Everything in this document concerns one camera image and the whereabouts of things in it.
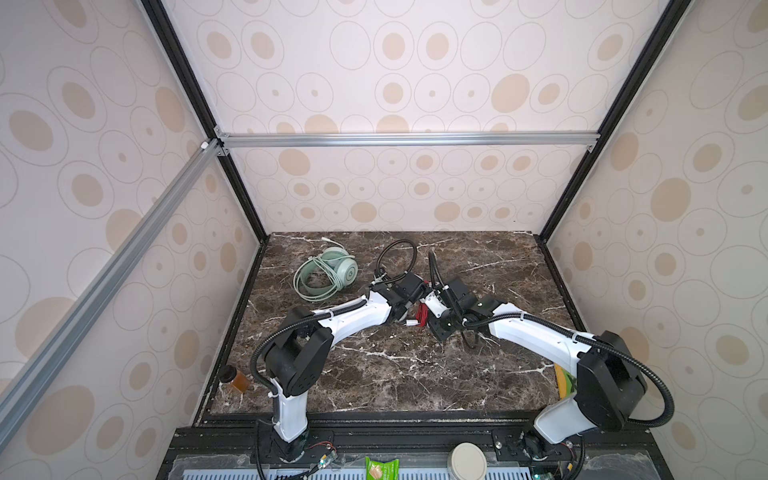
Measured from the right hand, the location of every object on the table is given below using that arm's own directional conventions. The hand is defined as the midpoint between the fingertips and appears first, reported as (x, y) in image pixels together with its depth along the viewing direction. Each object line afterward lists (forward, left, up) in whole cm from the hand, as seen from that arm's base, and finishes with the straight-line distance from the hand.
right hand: (433, 321), depth 87 cm
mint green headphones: (+21, +36, -5) cm, 42 cm away
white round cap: (-34, -5, -2) cm, 34 cm away
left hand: (+7, +9, +1) cm, 12 cm away
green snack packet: (-35, +16, -5) cm, 39 cm away
